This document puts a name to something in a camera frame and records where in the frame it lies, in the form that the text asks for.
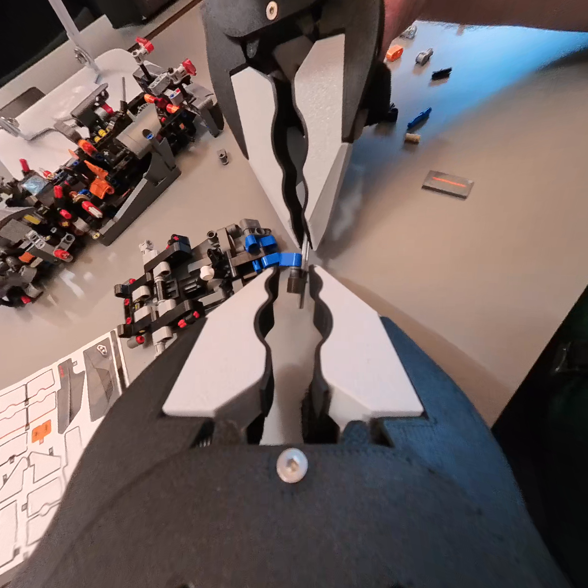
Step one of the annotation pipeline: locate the person's green shirt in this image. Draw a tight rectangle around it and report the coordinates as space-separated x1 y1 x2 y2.
491 285 588 588

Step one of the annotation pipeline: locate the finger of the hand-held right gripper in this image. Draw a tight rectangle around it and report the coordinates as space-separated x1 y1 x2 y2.
293 33 355 252
230 66 314 251

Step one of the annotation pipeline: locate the large lego car chassis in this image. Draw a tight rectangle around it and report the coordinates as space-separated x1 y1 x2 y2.
0 37 226 308

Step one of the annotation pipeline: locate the lego sticker sheet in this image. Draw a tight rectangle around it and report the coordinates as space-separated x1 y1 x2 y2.
0 331 132 572

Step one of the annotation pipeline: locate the small lego gearbox assembly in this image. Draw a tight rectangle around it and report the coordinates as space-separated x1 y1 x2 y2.
114 219 282 356

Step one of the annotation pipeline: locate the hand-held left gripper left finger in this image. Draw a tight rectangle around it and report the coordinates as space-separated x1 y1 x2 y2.
162 266 278 443

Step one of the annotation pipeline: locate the dark grey orange-striped tile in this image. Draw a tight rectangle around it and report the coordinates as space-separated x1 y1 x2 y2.
422 170 475 199

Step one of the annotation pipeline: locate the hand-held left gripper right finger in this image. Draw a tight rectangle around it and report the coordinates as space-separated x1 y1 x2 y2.
310 265 424 433

